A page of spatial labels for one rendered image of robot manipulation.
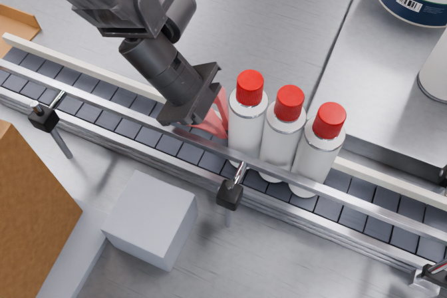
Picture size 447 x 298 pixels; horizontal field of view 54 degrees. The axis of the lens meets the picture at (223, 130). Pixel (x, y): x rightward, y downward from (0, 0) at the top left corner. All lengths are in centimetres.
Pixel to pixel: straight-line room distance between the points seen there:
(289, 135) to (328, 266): 25
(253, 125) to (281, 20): 42
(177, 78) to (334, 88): 33
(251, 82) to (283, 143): 10
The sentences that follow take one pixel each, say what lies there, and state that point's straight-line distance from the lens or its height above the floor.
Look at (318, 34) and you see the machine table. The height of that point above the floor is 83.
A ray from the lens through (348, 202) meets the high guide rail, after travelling 61.
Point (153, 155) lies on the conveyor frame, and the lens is 72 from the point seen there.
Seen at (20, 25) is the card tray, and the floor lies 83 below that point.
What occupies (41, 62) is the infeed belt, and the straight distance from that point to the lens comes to 87.
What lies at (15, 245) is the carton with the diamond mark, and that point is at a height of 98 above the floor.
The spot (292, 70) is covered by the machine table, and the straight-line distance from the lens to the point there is 87.
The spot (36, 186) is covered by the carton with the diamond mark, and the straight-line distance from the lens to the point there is 59.
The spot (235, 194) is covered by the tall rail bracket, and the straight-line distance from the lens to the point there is 58.
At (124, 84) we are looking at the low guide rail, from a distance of 76.
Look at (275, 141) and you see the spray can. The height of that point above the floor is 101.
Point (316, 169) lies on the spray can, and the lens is 59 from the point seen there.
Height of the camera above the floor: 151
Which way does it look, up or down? 60 degrees down
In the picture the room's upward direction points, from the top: straight up
